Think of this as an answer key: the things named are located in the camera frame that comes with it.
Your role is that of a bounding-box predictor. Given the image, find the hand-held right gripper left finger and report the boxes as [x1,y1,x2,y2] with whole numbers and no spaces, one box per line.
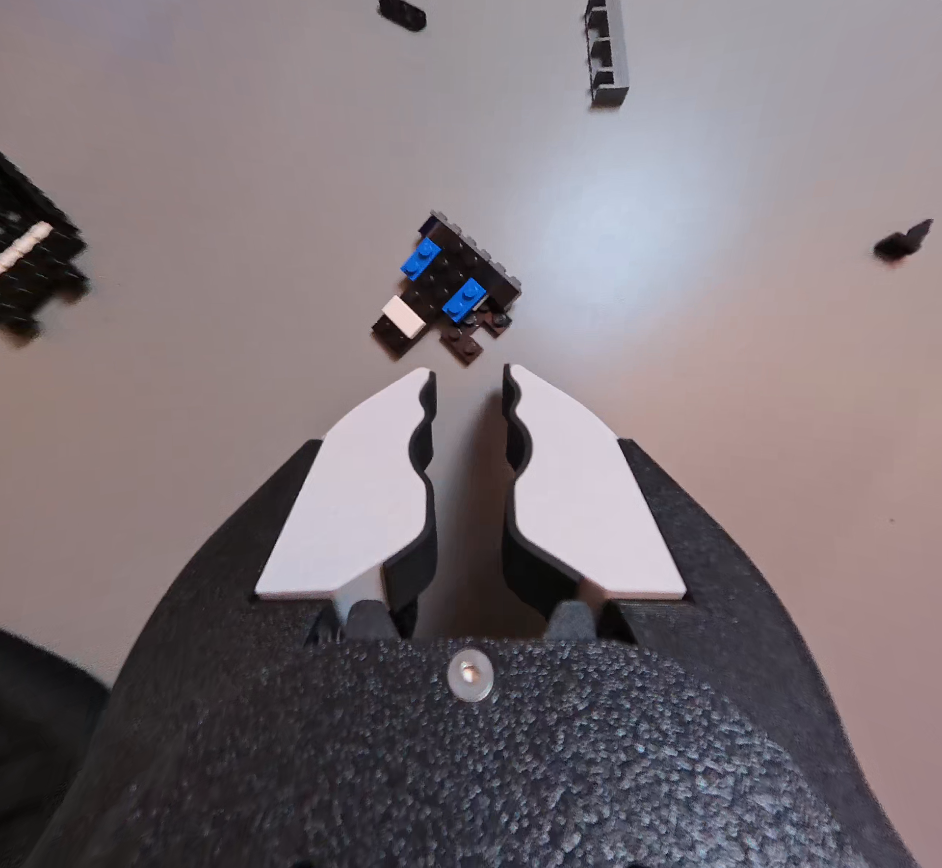
[255,368,440,633]

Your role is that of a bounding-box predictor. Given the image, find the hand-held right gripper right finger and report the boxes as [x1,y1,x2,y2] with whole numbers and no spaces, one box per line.
[501,364,688,607]

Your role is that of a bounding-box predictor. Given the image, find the blue and black lego assembly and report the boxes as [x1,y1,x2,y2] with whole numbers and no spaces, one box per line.
[371,210,522,366]

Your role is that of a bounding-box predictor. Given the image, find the black lego car chassis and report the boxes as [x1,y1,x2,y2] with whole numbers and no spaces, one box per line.
[0,152,91,341]

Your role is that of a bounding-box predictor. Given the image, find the small black lego piece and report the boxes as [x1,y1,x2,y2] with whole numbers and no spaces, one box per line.
[377,0,429,34]
[872,218,936,264]

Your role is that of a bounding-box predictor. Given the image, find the black lego grille piece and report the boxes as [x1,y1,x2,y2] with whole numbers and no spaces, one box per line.
[582,0,632,108]

